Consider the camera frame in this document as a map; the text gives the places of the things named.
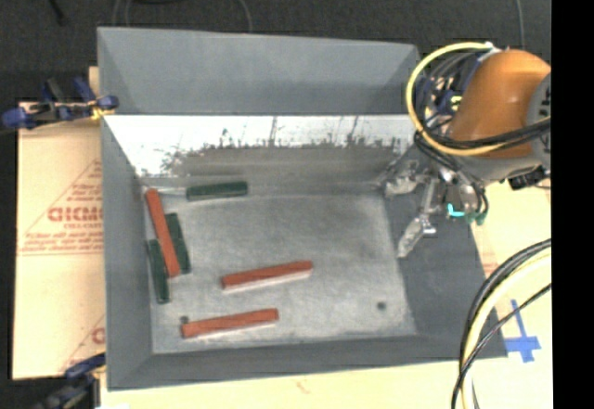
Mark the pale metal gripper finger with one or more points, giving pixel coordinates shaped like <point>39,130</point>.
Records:
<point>401,180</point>
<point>415,231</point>

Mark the grey metal bin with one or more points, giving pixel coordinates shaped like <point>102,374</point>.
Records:
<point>301,240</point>

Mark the black cylinder on white bracket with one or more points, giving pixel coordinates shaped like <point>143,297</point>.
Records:
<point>526,179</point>

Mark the dark green flat block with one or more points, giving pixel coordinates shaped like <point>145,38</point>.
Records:
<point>216,190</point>
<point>158,272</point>
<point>180,242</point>

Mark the red-brown flat block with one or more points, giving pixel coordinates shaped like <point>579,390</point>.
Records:
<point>267,274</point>
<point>162,233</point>
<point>229,323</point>

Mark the brown cardboard board red print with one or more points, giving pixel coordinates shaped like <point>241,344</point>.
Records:
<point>55,259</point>

